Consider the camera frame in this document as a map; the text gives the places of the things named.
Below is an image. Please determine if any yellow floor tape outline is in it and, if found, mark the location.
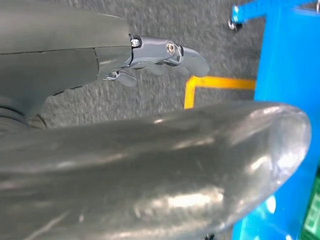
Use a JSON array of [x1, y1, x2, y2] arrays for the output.
[[183, 75, 257, 111]]

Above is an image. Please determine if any blue metal shelf rack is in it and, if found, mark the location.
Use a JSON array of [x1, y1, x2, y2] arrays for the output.
[[227, 0, 320, 240]]

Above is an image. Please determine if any green plastic crate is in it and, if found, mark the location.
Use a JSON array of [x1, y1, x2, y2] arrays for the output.
[[299, 170, 320, 240]]

